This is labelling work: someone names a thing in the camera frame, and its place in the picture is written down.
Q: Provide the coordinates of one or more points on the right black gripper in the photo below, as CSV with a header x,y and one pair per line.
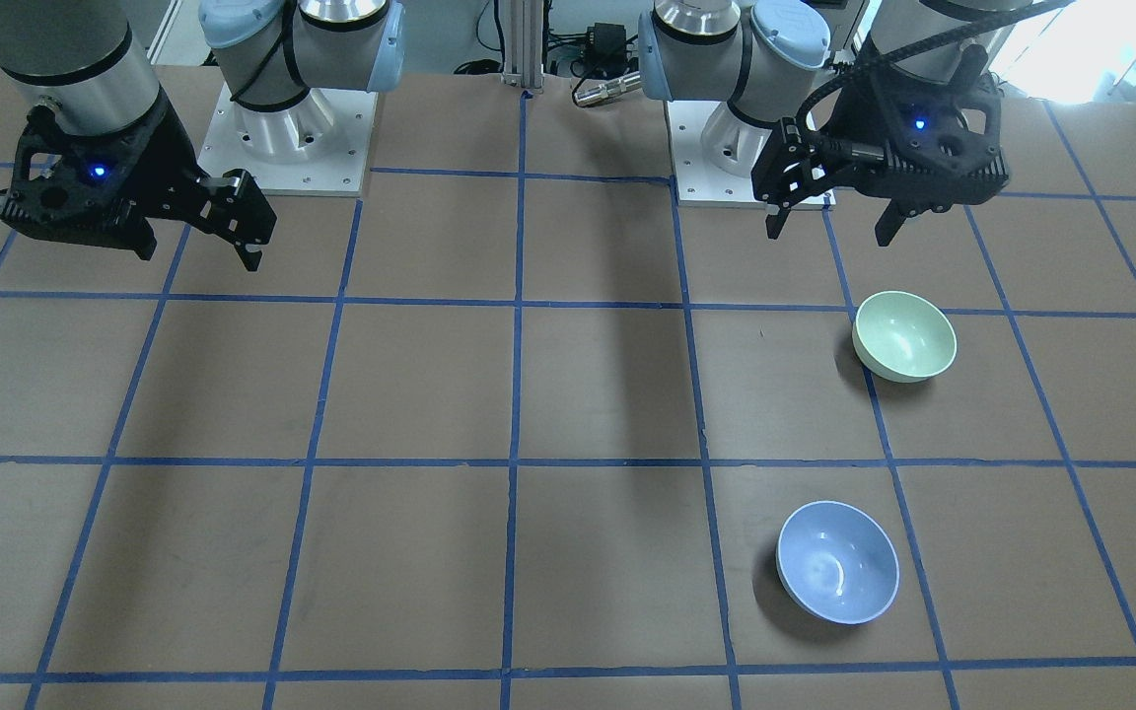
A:
x,y
166,150

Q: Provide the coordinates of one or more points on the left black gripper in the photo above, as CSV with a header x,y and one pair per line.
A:
x,y
832,126

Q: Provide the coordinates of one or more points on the light green bowl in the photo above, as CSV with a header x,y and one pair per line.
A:
x,y
903,338

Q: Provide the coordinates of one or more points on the blue bowl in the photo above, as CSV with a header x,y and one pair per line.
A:
x,y
837,563

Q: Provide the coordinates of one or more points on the silver cylindrical connector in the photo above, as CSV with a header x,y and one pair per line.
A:
x,y
607,91

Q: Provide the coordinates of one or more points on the black power adapter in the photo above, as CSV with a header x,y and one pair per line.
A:
x,y
605,41

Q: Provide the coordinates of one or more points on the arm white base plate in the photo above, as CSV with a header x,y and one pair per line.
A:
x,y
320,148
713,154

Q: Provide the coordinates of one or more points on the aluminium frame post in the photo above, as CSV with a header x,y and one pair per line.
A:
x,y
521,41

